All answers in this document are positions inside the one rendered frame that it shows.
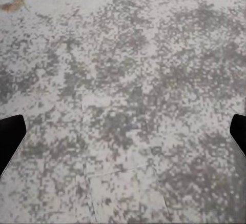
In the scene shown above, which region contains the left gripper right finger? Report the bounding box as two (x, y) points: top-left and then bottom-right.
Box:
(230, 114), (246, 155)

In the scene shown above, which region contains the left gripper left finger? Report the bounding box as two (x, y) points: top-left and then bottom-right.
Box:
(0, 114), (27, 175)

